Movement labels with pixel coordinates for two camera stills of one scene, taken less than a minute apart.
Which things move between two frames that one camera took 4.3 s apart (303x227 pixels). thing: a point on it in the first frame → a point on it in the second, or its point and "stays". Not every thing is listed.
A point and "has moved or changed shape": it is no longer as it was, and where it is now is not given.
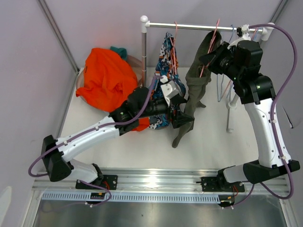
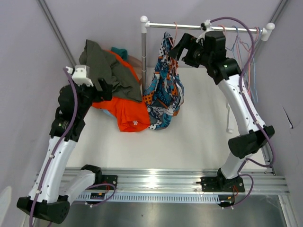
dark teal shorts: [121, 51] stays
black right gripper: [214, 56] → [186, 41]
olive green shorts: [197, 77] → [103, 65]
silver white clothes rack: [231, 100] stays
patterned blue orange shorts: [168, 69] stays
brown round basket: [136, 64] stays
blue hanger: [226, 93] has moved or changed shape
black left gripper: [180, 118] → [105, 94]
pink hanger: [210, 48] has moved or changed shape
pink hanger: [172, 51] stays
